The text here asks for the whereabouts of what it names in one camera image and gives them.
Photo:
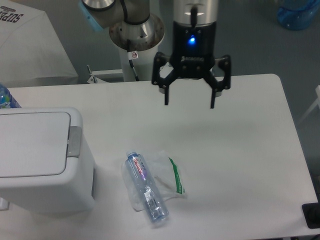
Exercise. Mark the white push-lid trash can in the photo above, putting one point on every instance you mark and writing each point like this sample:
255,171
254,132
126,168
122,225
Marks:
46,165

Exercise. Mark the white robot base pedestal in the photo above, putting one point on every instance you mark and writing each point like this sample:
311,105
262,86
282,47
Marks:
137,65

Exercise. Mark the white frame at right edge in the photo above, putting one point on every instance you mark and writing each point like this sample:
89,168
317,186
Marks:
314,105

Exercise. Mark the clear plastic water bottle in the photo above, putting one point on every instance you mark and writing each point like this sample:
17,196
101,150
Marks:
146,188

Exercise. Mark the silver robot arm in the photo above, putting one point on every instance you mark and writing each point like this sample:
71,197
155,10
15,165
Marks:
133,25

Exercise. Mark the blue labelled bottle left edge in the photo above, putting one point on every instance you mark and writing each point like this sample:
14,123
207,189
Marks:
7,101

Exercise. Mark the black device at table edge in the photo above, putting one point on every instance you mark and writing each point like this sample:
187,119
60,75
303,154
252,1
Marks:
311,213

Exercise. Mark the large blue water jug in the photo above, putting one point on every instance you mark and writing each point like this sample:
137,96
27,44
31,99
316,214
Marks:
296,15

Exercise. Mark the clear green-edged plastic bag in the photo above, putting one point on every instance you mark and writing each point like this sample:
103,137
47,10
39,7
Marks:
166,174

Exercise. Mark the left white table clamp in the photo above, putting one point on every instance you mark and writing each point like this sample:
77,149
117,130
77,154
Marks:
105,76

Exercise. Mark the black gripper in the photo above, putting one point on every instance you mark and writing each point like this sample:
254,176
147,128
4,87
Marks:
192,54

